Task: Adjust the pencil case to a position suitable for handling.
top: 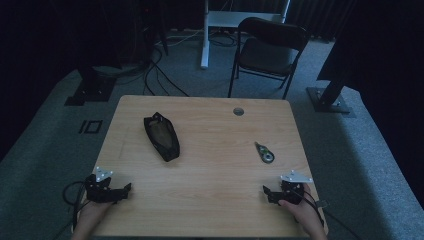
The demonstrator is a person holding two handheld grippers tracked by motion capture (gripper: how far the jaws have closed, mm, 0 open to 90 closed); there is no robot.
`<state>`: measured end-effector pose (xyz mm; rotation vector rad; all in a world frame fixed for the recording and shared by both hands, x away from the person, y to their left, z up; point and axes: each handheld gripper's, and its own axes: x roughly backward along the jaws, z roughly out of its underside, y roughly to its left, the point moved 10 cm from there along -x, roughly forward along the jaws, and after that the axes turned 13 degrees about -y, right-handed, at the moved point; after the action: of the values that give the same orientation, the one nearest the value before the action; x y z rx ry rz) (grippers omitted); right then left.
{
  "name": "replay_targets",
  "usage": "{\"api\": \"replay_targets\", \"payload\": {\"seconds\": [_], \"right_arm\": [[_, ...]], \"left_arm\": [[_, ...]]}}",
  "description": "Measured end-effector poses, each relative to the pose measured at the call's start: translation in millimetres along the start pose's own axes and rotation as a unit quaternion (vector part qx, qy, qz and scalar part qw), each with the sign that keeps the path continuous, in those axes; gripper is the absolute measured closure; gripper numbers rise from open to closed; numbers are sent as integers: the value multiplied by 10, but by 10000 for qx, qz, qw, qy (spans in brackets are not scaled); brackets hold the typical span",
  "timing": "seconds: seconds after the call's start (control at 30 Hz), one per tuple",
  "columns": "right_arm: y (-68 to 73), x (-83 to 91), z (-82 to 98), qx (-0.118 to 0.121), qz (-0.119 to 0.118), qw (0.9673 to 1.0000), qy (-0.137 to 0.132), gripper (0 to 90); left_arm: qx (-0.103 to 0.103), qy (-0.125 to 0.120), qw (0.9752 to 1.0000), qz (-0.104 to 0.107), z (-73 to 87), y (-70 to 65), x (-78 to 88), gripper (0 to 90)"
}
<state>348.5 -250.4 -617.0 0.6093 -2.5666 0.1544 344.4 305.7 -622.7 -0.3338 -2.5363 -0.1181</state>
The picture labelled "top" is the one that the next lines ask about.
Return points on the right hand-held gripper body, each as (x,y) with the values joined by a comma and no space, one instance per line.
(292,191)

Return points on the black stand with base plate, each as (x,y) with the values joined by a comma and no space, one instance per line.
(91,85)
(330,95)

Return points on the grey correction tape dispenser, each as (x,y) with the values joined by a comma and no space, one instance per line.
(265,153)

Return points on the person's right hand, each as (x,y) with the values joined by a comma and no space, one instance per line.
(301,211)

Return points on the black folding chair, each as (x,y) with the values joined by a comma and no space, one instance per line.
(266,55)

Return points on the person's left hand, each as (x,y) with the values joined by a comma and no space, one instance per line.
(92,211)

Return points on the black mesh pencil case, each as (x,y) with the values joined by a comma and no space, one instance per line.
(161,137)

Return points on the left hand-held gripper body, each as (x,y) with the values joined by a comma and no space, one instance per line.
(98,190)

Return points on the white desk frame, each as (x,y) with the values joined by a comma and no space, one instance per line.
(213,23)

